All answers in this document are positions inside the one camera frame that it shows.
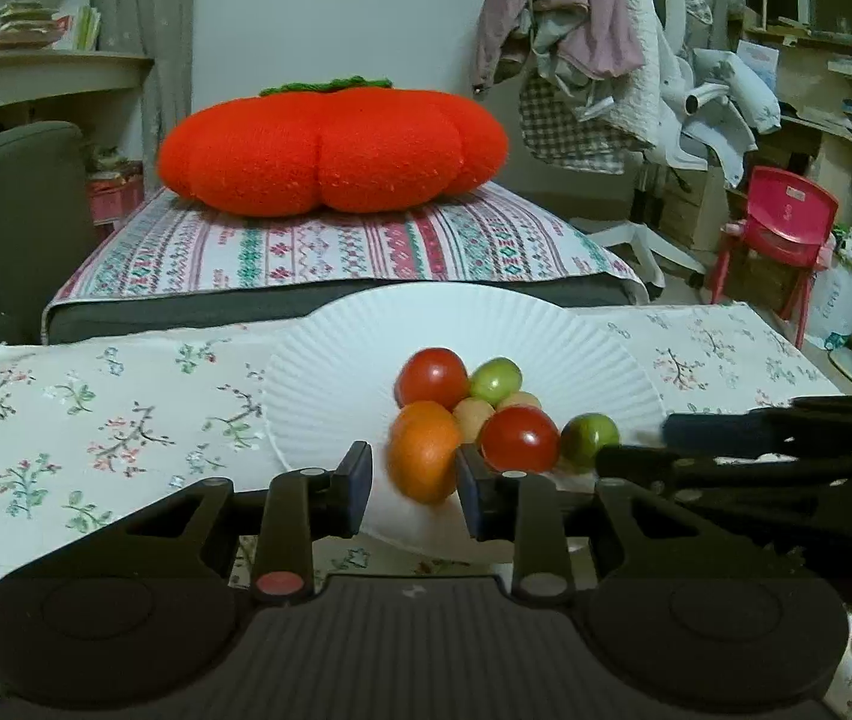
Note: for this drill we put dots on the white shelf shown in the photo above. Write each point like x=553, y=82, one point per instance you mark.
x=58, y=79

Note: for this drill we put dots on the white bag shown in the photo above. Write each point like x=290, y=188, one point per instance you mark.
x=846, y=300

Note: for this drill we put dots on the white paper plate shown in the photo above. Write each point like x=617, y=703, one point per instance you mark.
x=366, y=360

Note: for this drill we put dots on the white swivel chair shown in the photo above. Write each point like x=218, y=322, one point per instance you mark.
x=643, y=240

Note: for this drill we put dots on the red plastic chair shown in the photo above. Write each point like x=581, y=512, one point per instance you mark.
x=778, y=217

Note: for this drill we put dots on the yellow tomato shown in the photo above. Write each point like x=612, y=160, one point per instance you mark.
x=471, y=418

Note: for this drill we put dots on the grey sofa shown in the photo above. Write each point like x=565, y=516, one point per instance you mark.
x=13, y=202

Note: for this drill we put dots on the red tomato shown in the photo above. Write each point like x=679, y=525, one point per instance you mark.
x=520, y=439
x=433, y=379

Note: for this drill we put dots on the pink garment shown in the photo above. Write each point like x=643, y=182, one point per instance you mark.
x=568, y=7

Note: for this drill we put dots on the pile of books and papers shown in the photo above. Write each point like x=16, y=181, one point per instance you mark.
x=21, y=26

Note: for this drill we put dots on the floral white tablecloth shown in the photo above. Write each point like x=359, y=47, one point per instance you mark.
x=96, y=420

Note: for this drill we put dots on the wooden shelf unit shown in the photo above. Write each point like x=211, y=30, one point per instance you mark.
x=838, y=105

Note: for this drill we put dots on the orange tangerine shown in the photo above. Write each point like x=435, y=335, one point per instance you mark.
x=422, y=461

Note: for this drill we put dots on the green tomato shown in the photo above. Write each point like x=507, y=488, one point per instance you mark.
x=589, y=439
x=496, y=381

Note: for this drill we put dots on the grey curtain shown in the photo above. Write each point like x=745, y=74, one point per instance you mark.
x=145, y=52

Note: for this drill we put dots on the grey ottoman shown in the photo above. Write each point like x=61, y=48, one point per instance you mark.
x=171, y=315

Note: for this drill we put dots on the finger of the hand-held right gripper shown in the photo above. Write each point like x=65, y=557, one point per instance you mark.
x=651, y=465
x=711, y=431

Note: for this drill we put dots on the checked cloth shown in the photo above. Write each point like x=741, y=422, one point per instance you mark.
x=568, y=127

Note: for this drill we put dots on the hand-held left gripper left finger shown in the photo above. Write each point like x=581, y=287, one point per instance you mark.
x=357, y=484

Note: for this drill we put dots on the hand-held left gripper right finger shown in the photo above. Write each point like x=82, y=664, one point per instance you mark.
x=471, y=495

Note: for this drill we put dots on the pink storage box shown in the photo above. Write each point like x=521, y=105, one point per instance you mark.
x=115, y=195

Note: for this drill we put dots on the wooden cabinet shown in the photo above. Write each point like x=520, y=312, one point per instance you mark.
x=688, y=210

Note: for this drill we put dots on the small orange tomato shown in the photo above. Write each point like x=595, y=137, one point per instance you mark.
x=520, y=399

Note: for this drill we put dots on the red cushion with green leaf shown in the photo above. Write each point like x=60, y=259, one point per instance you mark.
x=328, y=150

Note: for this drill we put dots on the striped patterned cover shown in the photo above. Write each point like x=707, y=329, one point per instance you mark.
x=366, y=247

